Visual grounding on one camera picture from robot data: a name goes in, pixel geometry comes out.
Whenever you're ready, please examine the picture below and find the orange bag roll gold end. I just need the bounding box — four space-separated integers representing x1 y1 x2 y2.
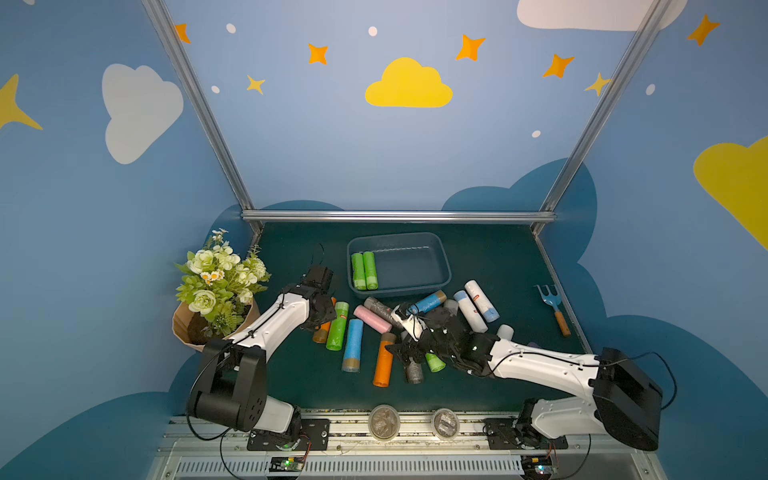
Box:
312 313 336 344

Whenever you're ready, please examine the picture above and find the light green bag roll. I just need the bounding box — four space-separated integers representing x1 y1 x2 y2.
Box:
363 251 379 290

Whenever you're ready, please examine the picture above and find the green bag roll red label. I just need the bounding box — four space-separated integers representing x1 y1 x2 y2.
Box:
326 301 349 351

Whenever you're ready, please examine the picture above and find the blue bag roll gold end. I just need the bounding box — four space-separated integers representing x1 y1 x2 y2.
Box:
341 318 364 373

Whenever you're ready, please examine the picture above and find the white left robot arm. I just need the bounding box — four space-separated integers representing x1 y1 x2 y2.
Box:
186 265 336 443

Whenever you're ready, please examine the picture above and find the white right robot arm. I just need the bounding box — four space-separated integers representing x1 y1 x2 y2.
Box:
402 312 663 451

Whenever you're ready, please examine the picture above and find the translucent grey roll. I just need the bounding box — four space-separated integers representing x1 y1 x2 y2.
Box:
442 299 459 316

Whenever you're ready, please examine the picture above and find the bright green bag roll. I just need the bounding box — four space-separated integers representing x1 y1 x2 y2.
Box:
425 353 446 373

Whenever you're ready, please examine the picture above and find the white roll blue end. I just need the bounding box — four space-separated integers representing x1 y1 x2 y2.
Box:
454 290 488 333

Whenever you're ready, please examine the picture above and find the white roll red label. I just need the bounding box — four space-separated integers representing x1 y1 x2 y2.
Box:
465 280 500 323

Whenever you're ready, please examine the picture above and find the small white roll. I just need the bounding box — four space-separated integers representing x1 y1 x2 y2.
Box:
496 324 514 341

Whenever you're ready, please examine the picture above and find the teal plastic storage box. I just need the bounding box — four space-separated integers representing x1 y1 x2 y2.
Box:
347 232 453 299

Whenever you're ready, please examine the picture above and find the pink bag roll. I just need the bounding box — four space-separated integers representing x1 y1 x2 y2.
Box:
353 305 393 334

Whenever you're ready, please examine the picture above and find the dark grey bag roll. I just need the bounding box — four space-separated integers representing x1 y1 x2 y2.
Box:
364 297 402 329

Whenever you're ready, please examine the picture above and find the right clear round dish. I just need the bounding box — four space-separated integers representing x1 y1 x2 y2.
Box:
431 408 460 441

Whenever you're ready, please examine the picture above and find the clear round dish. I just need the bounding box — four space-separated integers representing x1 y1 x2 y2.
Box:
431 408 460 441
367 404 401 442

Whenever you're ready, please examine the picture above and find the artificial flower bouquet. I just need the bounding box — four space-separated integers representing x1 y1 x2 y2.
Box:
176 228 271 336

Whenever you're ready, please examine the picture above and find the left clear round dish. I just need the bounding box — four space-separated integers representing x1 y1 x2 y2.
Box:
367 404 401 442

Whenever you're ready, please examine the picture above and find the blue garden fork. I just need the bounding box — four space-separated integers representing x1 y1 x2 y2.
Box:
535 285 572 337

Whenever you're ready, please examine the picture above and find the beige flower pot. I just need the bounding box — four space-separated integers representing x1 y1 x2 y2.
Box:
172 303 260 352

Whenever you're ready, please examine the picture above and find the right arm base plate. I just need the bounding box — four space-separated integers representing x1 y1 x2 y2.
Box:
483 417 568 450

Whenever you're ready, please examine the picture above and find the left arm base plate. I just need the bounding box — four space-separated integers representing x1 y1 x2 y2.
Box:
246 418 330 452

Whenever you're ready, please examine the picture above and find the metal rail frame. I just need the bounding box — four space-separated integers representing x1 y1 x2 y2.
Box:
147 410 666 479

